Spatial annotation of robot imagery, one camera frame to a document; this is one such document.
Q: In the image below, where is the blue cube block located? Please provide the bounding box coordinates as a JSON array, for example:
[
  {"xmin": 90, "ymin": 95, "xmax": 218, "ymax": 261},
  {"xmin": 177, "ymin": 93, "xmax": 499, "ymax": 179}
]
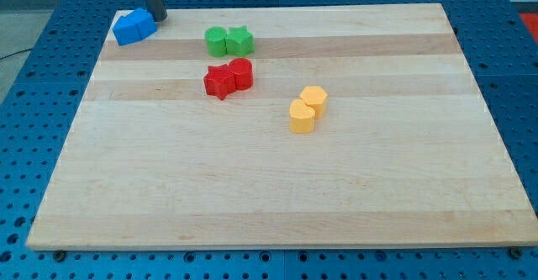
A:
[{"xmin": 113, "ymin": 16, "xmax": 141, "ymax": 46}]

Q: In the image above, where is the yellow heart block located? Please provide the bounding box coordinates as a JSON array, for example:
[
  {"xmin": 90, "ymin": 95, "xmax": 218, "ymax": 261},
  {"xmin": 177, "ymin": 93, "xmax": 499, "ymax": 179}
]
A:
[{"xmin": 289, "ymin": 98, "xmax": 315, "ymax": 134}]

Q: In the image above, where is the green cylinder block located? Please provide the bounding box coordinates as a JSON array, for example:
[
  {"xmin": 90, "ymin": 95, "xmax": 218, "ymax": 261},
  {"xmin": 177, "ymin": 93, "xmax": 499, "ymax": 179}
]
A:
[{"xmin": 204, "ymin": 26, "xmax": 227, "ymax": 57}]

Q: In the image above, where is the green star block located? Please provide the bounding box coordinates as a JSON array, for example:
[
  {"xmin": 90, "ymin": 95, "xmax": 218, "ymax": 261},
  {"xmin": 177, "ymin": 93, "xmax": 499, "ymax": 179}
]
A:
[{"xmin": 225, "ymin": 25, "xmax": 255, "ymax": 57}]

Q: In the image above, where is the yellow hexagon block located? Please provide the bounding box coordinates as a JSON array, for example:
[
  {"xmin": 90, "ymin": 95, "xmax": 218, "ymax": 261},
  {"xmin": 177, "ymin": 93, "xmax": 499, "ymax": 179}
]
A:
[{"xmin": 300, "ymin": 86, "xmax": 328, "ymax": 119}]

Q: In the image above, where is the light wooden board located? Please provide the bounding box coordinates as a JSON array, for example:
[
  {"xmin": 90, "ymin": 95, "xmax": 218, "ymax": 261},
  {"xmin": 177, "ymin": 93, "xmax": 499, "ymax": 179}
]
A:
[{"xmin": 26, "ymin": 3, "xmax": 537, "ymax": 251}]

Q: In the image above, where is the black cable on floor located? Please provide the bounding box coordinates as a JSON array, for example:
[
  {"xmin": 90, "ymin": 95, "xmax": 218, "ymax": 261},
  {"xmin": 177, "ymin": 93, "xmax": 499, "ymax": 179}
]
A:
[{"xmin": 0, "ymin": 47, "xmax": 33, "ymax": 61}]

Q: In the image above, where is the blue pentagon block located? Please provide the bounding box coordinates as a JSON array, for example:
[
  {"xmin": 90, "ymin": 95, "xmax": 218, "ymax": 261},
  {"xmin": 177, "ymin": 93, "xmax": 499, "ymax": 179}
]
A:
[{"xmin": 126, "ymin": 8, "xmax": 157, "ymax": 40}]

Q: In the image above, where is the red cylinder block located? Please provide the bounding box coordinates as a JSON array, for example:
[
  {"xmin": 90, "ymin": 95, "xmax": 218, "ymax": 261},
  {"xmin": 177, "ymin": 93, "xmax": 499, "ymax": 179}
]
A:
[{"xmin": 229, "ymin": 58, "xmax": 254, "ymax": 91}]

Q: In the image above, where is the red star block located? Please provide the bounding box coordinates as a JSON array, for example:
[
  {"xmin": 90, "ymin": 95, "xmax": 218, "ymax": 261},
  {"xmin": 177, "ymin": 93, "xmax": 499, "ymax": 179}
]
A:
[{"xmin": 203, "ymin": 64, "xmax": 236, "ymax": 100}]

